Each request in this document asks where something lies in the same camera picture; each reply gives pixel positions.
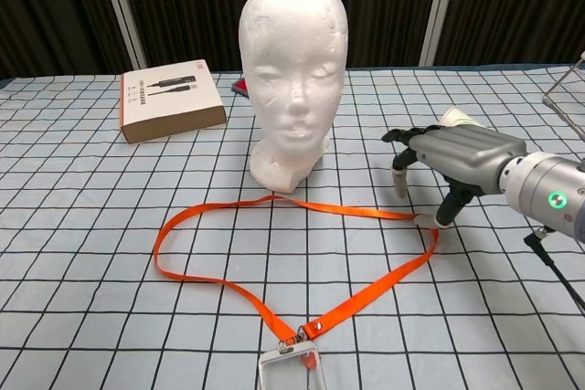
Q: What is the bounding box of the white foam mannequin head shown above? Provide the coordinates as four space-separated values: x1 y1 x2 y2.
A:
239 0 347 194

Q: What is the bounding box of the flower print paper cup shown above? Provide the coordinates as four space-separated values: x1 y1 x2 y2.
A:
436 106 484 129

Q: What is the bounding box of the black folding screen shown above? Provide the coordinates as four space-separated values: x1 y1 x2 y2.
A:
0 0 585 80

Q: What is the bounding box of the metal wire rack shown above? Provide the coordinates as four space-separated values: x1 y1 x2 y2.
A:
542 49 585 140

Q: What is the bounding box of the orange lanyard strap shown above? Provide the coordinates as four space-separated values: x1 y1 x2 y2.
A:
153 195 440 343

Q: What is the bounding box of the clear badge holder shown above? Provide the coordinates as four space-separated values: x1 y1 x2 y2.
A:
258 328 328 390

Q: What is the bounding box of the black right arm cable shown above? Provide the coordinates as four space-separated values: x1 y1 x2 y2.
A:
523 225 585 313

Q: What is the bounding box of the checkered tablecloth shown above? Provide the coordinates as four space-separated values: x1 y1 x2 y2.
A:
0 65 585 390

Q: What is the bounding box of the white cardboard product box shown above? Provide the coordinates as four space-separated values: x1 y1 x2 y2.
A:
119 59 229 145

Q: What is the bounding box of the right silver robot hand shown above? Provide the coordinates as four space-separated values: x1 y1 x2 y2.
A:
381 122 527 230

